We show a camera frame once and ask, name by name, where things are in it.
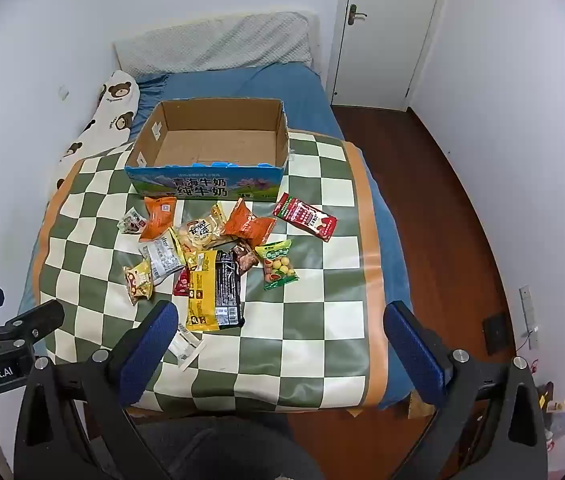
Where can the grey textured pillow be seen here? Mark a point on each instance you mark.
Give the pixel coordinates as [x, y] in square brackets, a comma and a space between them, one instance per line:
[212, 45]

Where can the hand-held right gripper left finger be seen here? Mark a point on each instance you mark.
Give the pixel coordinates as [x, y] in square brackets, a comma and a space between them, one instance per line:
[147, 355]

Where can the white bear print pillow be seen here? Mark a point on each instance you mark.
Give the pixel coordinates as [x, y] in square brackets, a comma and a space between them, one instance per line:
[112, 110]

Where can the small yellow snack packet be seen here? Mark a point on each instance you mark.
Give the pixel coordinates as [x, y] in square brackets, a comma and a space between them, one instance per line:
[140, 282]

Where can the black snack packet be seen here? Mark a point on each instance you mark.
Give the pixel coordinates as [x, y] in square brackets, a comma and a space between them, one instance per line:
[226, 290]

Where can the green checkered blanket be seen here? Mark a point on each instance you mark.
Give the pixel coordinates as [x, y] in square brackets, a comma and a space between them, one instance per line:
[302, 320]

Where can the white door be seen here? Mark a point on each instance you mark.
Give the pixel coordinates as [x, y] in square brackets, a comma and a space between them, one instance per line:
[387, 35]

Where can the black box on floor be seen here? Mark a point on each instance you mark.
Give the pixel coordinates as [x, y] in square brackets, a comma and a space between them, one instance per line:
[494, 332]

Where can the long yellow snack packet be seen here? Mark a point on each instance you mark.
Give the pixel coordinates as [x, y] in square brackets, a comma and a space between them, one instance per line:
[201, 295]

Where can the flat orange snack packet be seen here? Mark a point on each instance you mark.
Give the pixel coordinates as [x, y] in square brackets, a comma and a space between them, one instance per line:
[158, 217]

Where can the small white snack packet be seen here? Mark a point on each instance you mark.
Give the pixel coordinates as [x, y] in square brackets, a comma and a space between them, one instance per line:
[133, 221]

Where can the orange snack packet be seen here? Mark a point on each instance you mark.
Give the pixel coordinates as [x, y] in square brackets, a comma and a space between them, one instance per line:
[158, 217]
[247, 225]

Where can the white power strip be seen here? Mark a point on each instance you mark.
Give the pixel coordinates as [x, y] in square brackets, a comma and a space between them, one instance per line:
[527, 315]

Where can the bed with blue sheet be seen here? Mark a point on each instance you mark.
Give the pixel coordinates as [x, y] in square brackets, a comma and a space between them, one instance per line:
[242, 85]

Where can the clear white snack packet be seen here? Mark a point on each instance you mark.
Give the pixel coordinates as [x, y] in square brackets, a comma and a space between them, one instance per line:
[187, 347]

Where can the printed blue cardboard box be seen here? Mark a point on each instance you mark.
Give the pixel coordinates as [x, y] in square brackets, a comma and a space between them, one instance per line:
[202, 185]

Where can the small dark red snack packet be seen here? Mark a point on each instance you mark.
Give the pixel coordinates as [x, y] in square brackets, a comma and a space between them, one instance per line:
[181, 285]

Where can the grey white snack packet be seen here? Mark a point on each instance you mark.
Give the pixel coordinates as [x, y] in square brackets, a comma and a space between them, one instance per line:
[162, 257]

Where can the green snack packet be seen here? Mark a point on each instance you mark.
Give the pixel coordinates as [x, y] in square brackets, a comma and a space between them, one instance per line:
[277, 267]

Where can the clear biscuit packet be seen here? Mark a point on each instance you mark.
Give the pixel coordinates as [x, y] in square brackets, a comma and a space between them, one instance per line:
[200, 232]

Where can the pile of small clutter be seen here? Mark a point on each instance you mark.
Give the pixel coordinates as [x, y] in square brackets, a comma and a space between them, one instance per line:
[559, 412]

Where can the brown snack packet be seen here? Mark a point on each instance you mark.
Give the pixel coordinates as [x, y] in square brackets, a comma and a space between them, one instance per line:
[245, 259]

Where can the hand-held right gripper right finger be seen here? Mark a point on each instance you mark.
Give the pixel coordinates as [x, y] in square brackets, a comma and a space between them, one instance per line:
[412, 355]

